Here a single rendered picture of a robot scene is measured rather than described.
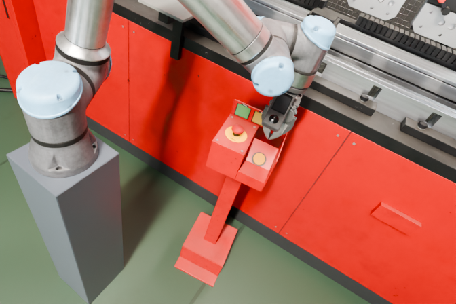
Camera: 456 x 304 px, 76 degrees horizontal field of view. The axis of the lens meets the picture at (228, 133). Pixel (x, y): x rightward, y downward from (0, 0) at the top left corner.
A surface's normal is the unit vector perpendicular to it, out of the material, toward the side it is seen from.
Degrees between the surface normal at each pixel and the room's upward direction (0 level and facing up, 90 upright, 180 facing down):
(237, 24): 70
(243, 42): 86
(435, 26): 90
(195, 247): 0
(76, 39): 88
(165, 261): 0
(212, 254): 0
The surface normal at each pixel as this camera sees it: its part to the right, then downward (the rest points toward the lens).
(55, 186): 0.22, -0.71
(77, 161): 0.74, 0.35
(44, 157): -0.15, 0.39
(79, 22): -0.16, 0.63
